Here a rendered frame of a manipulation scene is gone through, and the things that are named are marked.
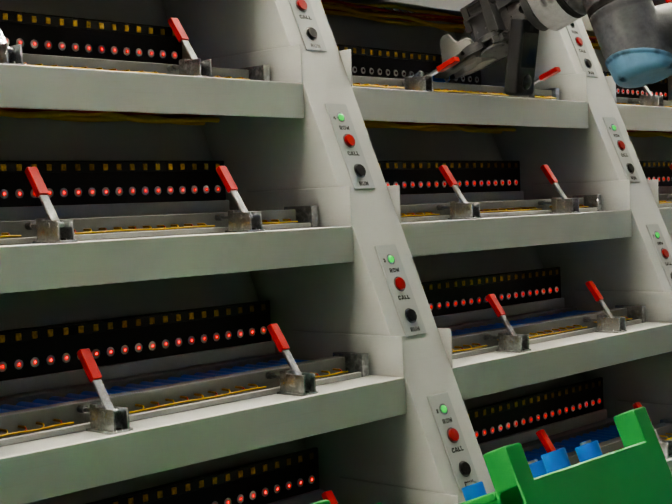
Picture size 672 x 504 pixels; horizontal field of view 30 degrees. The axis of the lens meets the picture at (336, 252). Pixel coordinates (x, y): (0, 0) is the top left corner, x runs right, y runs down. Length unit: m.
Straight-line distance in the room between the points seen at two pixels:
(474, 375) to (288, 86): 0.45
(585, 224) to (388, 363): 0.58
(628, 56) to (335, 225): 0.49
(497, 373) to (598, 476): 0.80
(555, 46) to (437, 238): 0.63
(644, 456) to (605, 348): 0.97
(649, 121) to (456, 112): 0.59
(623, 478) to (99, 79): 0.76
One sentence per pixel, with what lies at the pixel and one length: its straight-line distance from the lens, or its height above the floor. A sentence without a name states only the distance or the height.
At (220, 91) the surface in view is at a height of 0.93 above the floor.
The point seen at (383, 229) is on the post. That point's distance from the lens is 1.62.
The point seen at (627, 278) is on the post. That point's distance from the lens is 2.16.
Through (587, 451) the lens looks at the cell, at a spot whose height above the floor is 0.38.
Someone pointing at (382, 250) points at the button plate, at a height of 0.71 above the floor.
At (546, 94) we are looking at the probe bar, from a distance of 2.19.
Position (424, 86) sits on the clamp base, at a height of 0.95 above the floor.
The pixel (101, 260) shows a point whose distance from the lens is 1.31.
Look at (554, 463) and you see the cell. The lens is 0.92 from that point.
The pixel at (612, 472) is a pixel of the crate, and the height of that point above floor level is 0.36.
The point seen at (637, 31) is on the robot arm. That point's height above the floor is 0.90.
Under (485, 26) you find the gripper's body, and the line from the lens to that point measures 1.95.
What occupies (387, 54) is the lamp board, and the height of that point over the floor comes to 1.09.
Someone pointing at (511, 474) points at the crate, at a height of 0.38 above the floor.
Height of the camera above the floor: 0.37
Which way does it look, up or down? 13 degrees up
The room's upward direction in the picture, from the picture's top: 19 degrees counter-clockwise
